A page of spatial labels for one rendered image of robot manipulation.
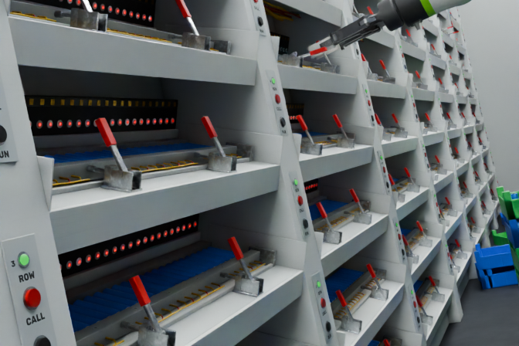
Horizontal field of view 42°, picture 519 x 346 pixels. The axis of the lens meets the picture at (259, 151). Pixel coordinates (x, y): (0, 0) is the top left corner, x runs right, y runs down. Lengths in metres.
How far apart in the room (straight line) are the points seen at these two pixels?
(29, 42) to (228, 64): 0.46
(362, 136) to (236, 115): 0.70
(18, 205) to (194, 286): 0.41
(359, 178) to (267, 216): 0.70
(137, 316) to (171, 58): 0.34
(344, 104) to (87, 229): 1.25
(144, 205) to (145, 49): 0.21
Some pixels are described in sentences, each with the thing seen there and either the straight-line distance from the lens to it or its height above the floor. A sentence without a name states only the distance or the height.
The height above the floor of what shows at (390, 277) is 0.33.
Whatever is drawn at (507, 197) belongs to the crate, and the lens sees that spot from 2.03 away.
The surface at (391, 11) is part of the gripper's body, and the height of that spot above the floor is 0.98.
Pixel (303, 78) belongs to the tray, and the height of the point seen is 0.85.
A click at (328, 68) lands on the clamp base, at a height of 0.89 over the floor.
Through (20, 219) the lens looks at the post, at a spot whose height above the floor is 0.68.
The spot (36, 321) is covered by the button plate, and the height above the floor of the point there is 0.59.
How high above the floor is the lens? 0.68
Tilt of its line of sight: 2 degrees up
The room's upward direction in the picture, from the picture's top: 12 degrees counter-clockwise
